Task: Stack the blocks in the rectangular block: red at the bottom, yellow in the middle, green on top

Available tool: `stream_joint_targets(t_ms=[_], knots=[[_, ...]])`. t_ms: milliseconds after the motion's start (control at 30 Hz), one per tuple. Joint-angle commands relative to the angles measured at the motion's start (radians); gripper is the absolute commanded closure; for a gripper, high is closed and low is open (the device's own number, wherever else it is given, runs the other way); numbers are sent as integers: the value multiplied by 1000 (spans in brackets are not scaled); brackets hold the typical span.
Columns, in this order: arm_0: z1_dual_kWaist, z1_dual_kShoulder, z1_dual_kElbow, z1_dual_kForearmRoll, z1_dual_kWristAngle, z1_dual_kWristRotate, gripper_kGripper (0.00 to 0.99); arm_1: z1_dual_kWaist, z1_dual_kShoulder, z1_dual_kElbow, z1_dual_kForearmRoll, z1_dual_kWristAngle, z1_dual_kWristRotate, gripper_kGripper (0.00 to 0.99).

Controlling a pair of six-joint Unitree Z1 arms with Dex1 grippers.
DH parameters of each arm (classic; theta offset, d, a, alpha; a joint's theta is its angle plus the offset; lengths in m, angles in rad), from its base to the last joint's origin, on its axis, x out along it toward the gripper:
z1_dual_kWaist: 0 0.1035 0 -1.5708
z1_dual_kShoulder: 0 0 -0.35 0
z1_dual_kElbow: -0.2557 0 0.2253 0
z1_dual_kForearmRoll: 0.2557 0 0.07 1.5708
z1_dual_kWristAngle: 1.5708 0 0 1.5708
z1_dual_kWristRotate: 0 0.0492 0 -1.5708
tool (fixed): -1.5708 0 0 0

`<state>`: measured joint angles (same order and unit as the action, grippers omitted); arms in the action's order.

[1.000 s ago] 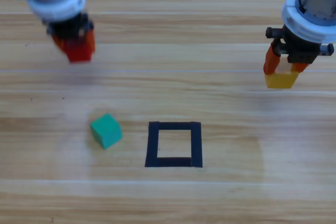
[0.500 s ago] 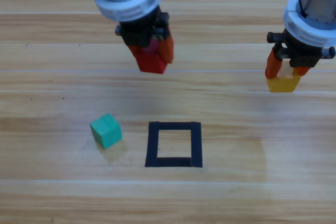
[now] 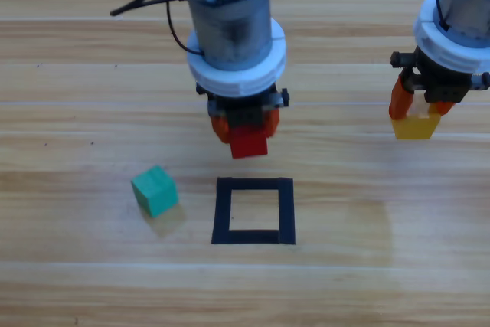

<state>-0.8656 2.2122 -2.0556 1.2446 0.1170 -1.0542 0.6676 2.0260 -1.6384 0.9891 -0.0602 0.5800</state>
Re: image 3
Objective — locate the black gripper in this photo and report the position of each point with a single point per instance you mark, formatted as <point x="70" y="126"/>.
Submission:
<point x="245" y="110"/>
<point x="444" y="82"/>

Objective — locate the red wooden cube block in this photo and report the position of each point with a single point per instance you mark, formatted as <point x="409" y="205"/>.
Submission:
<point x="249" y="143"/>

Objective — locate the yellow wooden cube block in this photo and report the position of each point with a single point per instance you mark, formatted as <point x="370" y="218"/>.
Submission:
<point x="415" y="128"/>

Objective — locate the green wooden cube block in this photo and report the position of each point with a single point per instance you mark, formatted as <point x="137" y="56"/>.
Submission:
<point x="157" y="193"/>

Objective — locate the black tape square outline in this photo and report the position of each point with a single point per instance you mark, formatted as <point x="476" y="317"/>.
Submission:
<point x="222" y="212"/>

